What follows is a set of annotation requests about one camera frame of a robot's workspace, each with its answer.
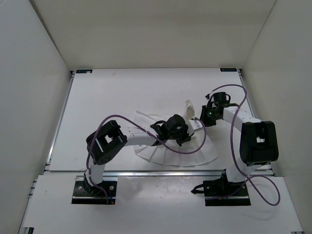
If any white pleated skirt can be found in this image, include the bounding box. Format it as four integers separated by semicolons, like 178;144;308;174
133;100;218;167

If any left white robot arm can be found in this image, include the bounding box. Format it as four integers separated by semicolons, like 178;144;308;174
84;114;194;194

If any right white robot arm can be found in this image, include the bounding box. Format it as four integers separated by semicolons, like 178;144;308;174
200;92;279;195

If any right blue corner label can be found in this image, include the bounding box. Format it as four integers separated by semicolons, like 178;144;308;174
220;68;237;72

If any blue corner label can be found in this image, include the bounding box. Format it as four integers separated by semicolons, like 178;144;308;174
220;68;237;72
76;69;93;74

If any left blue corner label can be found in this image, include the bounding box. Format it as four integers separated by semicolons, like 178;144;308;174
76;69;93;74

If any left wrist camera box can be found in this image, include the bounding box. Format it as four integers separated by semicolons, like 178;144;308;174
187;119;203;135

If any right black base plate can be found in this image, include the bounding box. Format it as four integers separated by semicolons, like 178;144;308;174
191;177;251;207

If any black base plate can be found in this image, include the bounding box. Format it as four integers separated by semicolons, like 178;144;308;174
71;176;117;205
191;177;251;207

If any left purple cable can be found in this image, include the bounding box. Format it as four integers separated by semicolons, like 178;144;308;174
85;115;208;204

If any aluminium front rail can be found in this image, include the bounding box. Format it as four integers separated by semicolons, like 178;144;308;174
103;170;223;177

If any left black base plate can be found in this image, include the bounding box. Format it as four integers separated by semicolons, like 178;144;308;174
71;176;117;205

